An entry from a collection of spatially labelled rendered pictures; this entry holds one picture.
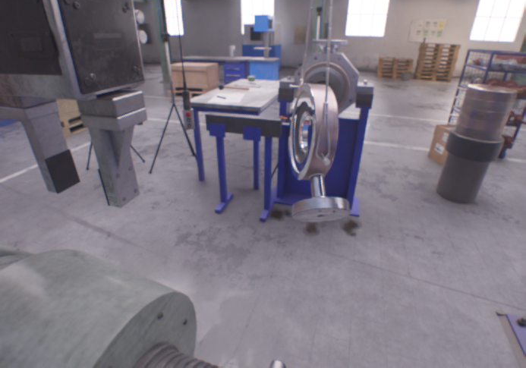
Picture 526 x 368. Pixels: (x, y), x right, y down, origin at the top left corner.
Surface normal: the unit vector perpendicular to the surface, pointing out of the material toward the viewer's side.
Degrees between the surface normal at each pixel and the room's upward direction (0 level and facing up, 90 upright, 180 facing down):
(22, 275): 7
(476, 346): 0
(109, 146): 90
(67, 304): 7
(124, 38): 90
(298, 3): 90
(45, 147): 90
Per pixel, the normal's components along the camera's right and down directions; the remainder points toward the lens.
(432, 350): 0.00, -0.89
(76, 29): 0.95, 0.14
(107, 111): -0.30, 0.43
